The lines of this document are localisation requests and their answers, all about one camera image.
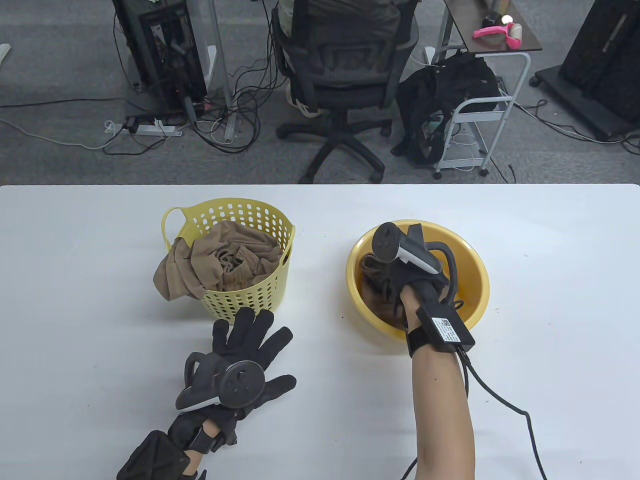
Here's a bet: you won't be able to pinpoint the person's left hand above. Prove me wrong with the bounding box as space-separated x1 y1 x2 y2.
166 307 297 455

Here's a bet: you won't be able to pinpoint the person's right hand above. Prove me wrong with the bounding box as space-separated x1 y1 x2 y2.
362 255 448 331

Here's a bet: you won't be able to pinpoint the tan shorts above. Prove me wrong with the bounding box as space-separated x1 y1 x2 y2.
152 220 283 302
360 252 408 331

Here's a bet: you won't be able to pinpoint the person's right forearm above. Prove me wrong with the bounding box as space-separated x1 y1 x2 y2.
400 287 476 480

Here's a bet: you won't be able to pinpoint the person's left forearm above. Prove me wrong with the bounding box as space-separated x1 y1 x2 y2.
185 422 223 480

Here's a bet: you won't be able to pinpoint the black forearm brace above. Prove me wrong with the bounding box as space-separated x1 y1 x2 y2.
116 431 208 480

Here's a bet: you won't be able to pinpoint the grey handheld controller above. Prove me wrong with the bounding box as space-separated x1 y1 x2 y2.
371 222 461 303
175 351 266 413

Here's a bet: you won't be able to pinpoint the black battery box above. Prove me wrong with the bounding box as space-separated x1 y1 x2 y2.
416 305 476 353

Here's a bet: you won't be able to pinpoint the yellow plastic basin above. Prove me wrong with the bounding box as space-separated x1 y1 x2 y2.
346 219 491 343

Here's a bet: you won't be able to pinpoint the black wrist band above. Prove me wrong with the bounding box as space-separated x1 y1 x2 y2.
187 427 221 455

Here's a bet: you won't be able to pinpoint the yellow perforated plastic basket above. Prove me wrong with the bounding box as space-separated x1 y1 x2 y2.
161 198 296 322

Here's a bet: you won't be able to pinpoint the beige bag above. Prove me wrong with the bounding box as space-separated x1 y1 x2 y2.
285 90 322 120

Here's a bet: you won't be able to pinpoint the black backpack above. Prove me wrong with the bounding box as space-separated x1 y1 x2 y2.
391 50 502 166

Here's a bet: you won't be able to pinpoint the black office chair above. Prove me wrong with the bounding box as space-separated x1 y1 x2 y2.
272 0 423 185

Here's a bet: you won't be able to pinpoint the white power strip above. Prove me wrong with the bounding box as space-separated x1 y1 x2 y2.
104 119 184 137

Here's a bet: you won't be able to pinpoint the pink handheld tool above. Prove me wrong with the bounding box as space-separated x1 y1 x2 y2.
473 23 523 50

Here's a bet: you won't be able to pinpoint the white cart with brown top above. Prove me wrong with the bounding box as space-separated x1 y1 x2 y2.
431 0 544 180

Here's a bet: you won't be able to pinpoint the grey metal desk leg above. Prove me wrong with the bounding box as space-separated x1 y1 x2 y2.
207 0 237 142

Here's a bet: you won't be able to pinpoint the small black device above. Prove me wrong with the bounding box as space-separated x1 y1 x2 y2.
481 11 516 29

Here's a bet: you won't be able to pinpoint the black wheeled cabinet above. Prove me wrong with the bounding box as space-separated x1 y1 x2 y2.
530 0 640 143

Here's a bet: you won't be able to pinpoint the black computer tower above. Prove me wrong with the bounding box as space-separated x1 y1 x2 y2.
111 0 209 118

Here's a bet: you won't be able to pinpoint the black forearm strap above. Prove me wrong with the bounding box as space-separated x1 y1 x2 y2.
406 325 431 358

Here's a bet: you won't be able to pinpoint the black battery box cable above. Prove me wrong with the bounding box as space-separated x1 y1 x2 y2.
450 297 551 480

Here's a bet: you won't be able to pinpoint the black floor cables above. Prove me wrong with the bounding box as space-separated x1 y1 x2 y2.
515 97 640 157

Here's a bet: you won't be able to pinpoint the black cable tangle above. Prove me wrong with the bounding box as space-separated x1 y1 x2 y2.
102 0 291 157

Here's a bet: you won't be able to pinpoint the white floor cable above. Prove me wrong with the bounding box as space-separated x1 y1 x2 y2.
0 117 108 151

